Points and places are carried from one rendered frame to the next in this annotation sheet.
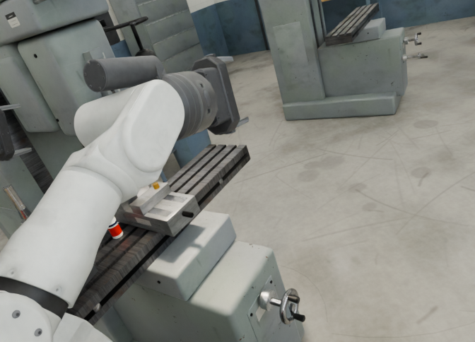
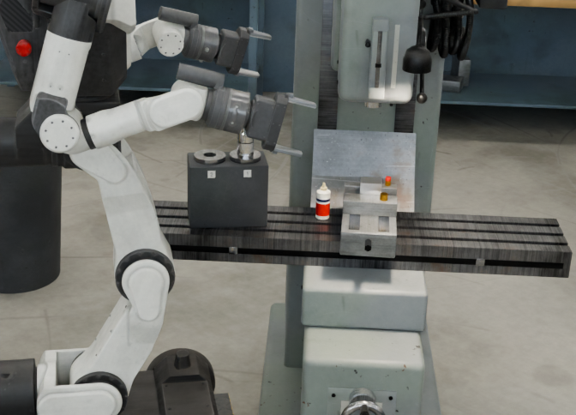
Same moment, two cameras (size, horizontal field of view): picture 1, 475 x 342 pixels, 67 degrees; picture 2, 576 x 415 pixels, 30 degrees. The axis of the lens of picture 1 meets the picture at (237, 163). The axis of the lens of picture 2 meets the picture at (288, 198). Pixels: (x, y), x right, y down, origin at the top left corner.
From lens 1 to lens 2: 1.89 m
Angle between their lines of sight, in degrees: 46
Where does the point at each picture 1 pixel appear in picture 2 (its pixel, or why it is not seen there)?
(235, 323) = (305, 378)
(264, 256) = (404, 363)
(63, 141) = not seen: hidden behind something
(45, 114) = (334, 50)
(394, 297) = not seen: outside the picture
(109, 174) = (141, 113)
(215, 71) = (271, 105)
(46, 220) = (109, 113)
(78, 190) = (127, 111)
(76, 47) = (370, 9)
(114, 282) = (263, 244)
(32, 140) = not seen: hidden behind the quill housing
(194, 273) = (328, 307)
